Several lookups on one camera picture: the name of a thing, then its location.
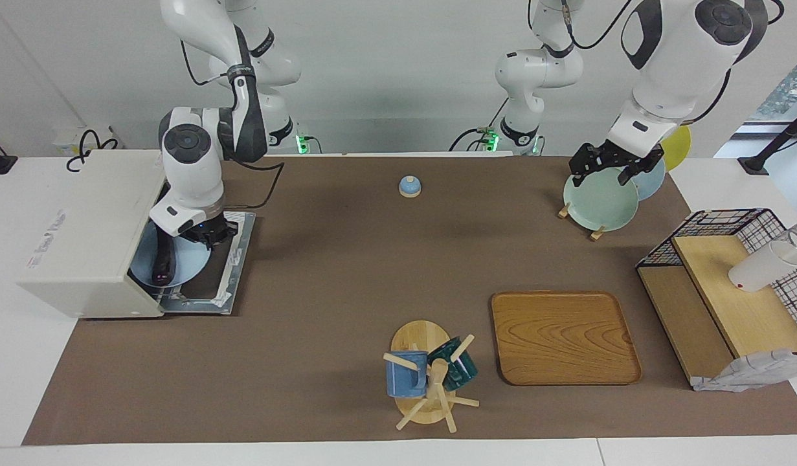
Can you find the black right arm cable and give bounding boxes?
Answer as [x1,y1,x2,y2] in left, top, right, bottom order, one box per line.
[227,162,286,212]

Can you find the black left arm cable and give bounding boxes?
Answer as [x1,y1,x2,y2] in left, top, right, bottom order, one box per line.
[563,0,632,49]

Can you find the black base cable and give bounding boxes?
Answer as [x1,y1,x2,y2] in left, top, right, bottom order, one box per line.
[450,97,509,153]

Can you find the wooden mug tree stand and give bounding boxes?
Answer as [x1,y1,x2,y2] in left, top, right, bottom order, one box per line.
[383,320,480,433]

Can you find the black wire basket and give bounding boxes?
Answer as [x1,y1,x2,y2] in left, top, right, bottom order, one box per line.
[636,208,797,344]

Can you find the pale green plate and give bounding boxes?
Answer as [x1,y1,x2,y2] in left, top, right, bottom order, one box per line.
[563,164,640,232]

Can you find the yellow plate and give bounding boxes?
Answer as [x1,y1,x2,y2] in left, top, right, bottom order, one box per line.
[660,124,692,172]

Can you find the wooden step shelf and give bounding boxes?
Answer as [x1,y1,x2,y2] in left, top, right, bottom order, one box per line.
[636,234,797,389]

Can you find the white cup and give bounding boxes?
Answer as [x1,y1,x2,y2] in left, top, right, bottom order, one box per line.
[728,241,797,293]

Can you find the blue mug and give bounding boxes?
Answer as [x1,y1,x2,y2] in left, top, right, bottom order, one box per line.
[385,351,429,398]

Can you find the wooden plate rack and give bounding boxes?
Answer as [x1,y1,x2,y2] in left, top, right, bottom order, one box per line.
[557,202,606,241]

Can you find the grey white patterned cloth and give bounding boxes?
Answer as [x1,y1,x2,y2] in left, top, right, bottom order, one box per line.
[691,348,797,393]

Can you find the glass oven door with handle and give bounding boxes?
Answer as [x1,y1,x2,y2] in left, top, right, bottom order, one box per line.
[157,210,256,316]

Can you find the light blue racked plate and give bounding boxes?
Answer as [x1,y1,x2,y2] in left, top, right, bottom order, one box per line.
[631,159,666,201]

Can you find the dark purple eggplant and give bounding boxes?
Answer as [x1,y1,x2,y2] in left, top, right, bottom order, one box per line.
[151,233,177,287]

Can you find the wooden serving tray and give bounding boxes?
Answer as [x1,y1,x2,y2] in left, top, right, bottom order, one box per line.
[491,291,643,386]

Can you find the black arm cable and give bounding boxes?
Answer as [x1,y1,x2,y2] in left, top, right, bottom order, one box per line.
[563,0,632,49]
[227,162,286,212]

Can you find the brown table mat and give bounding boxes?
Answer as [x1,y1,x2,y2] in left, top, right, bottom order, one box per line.
[21,155,797,446]

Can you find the dark green mug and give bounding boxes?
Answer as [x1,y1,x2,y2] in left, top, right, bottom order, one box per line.
[427,337,478,392]

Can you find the white toaster oven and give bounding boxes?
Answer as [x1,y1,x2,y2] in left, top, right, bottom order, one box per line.
[16,150,167,319]

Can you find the black oven power cable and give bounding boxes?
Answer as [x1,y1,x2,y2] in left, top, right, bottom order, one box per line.
[66,128,120,172]

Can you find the white wall socket box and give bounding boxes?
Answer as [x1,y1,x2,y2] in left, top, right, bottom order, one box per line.
[54,126,117,156]

